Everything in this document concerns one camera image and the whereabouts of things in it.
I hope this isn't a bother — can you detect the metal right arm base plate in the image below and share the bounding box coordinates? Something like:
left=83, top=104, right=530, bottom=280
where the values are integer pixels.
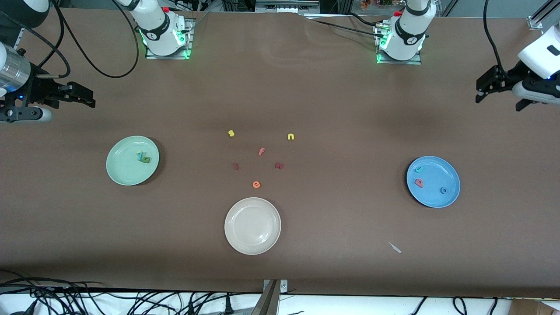
left=145, top=17, right=194, bottom=60

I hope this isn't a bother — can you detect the grey support beam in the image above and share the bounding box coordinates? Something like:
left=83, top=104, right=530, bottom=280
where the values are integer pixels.
left=251, top=280, right=279, bottom=315

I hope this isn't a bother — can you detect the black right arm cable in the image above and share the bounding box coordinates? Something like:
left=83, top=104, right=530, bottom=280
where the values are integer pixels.
left=0, top=0, right=140, bottom=79

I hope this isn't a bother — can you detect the grey metal equipment box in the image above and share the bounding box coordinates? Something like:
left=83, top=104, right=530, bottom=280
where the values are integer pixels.
left=255, top=0, right=320, bottom=13

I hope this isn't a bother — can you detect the aluminium frame profile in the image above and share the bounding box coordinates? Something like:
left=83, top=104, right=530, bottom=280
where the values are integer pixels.
left=527, top=0, right=560, bottom=29

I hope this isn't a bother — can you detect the cardboard box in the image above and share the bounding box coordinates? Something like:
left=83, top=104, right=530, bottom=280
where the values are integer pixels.
left=510, top=299, right=560, bottom=315

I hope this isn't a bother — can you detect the tangle of black cables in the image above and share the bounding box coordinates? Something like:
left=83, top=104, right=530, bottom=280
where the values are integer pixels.
left=0, top=269, right=263, bottom=315

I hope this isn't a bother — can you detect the mint green plate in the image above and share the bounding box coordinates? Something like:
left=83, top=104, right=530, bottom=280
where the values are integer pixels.
left=106, top=135, right=160, bottom=186

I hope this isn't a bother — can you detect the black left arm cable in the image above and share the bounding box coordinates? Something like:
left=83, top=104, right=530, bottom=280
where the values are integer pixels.
left=482, top=0, right=510, bottom=79

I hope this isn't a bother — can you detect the black cable to arm base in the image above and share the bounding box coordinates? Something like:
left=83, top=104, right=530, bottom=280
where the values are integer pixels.
left=306, top=12, right=385, bottom=40

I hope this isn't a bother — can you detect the beige white plate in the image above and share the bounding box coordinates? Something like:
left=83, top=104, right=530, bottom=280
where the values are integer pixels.
left=224, top=197, right=282, bottom=256

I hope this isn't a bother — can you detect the silver metal bracket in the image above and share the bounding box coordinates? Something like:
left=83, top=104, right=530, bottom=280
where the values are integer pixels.
left=262, top=279, right=288, bottom=293

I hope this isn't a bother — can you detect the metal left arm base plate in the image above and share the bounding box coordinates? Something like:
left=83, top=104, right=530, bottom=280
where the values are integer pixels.
left=376, top=22, right=423, bottom=65

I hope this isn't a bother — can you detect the blue plate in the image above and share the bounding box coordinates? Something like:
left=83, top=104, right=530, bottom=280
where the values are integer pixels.
left=406, top=156, right=461, bottom=208

